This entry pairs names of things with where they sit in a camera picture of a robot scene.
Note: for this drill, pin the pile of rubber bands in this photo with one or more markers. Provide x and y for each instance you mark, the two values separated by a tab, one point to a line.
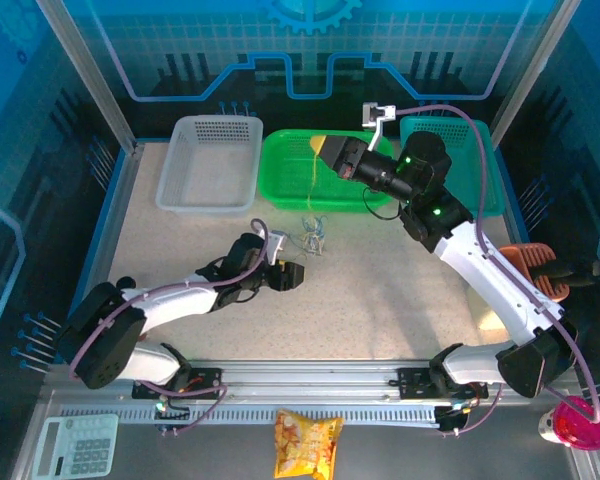
307	231

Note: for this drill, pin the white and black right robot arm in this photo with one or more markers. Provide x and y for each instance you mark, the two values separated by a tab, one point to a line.
480	265

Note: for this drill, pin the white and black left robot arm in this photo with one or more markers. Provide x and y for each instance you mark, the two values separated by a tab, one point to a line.
170	302

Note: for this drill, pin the green plastic basket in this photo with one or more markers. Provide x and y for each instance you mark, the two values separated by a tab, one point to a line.
290	170

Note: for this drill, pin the teal plastic basket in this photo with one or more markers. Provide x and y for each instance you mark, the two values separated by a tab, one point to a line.
460	132

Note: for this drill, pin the white plastic basket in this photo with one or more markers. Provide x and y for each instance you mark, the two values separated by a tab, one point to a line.
210	170

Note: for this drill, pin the small black round cap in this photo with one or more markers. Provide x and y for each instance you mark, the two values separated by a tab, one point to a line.
126	283

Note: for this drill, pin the orange and cream utensil holder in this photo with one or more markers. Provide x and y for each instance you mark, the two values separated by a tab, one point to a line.
530	255

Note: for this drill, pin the yellow snack bag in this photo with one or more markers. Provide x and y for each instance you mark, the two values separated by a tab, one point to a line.
307	442

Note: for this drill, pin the white desk calculator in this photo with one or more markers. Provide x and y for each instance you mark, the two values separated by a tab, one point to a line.
75	445

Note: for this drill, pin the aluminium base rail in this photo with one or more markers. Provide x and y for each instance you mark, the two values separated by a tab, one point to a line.
305	375

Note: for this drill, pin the aluminium frame post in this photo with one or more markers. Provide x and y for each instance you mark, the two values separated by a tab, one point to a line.
80	60
530	65

